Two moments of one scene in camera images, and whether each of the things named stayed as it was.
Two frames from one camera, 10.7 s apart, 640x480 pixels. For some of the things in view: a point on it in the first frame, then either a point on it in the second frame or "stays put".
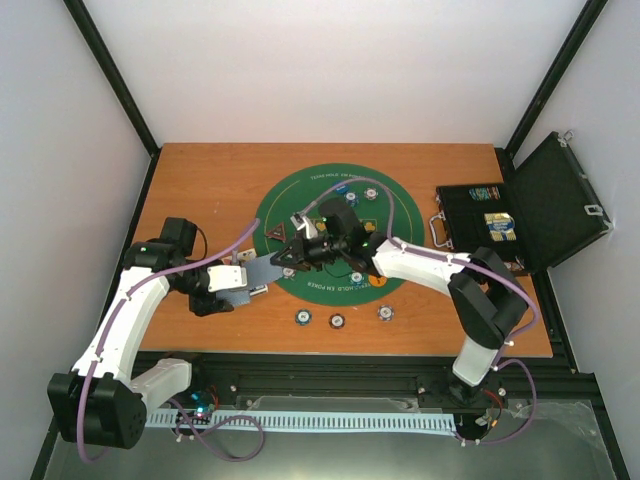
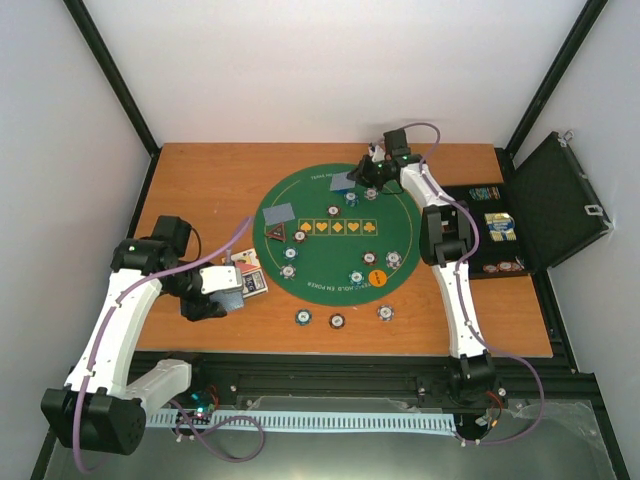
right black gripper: [297, 248] to [361, 175]
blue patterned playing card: [260, 271] to [279, 213]
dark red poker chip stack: [337, 321] stays put
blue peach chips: [371, 193] stays put
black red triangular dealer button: [278, 232] stays put
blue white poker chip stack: [385, 313] stays put
